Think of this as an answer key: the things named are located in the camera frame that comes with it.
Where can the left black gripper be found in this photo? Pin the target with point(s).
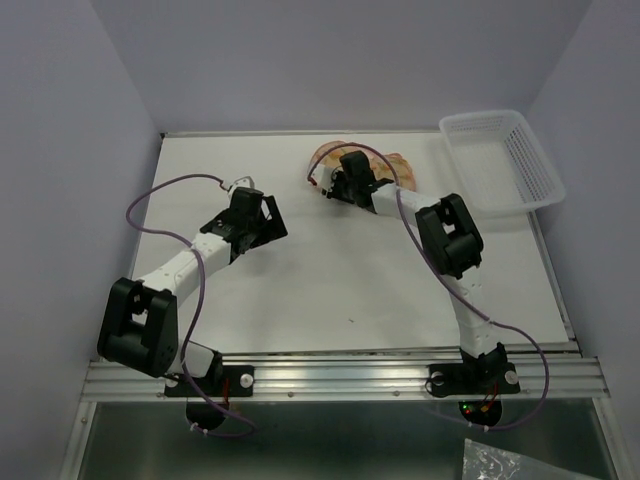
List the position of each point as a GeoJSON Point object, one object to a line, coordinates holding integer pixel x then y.
{"type": "Point", "coordinates": [271, 229]}

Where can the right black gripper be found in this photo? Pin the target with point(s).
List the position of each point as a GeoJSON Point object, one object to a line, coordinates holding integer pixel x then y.
{"type": "Point", "coordinates": [331, 191]}

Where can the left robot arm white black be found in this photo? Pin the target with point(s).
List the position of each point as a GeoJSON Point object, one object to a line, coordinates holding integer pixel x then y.
{"type": "Point", "coordinates": [140, 328]}

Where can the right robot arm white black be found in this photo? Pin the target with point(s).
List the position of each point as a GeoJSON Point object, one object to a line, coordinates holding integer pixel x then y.
{"type": "Point", "coordinates": [451, 245]}

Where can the clear plastic bag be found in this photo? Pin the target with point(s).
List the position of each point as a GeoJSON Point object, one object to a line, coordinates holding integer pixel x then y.
{"type": "Point", "coordinates": [484, 462]}

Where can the white plastic basket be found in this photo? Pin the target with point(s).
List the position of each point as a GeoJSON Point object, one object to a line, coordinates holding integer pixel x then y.
{"type": "Point", "coordinates": [501, 164]}

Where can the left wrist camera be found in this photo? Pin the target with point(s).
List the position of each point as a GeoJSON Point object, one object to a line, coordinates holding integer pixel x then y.
{"type": "Point", "coordinates": [245, 181]}

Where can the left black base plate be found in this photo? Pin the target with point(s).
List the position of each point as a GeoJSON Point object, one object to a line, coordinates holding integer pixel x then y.
{"type": "Point", "coordinates": [232, 381]}

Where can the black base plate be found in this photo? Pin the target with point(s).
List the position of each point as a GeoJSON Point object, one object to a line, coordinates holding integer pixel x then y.
{"type": "Point", "coordinates": [232, 381]}
{"type": "Point", "coordinates": [460, 379]}

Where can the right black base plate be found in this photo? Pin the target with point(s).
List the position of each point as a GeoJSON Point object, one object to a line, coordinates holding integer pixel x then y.
{"type": "Point", "coordinates": [460, 379]}

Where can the aluminium frame rail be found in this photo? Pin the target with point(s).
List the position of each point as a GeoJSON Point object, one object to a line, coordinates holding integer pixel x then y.
{"type": "Point", "coordinates": [314, 378]}

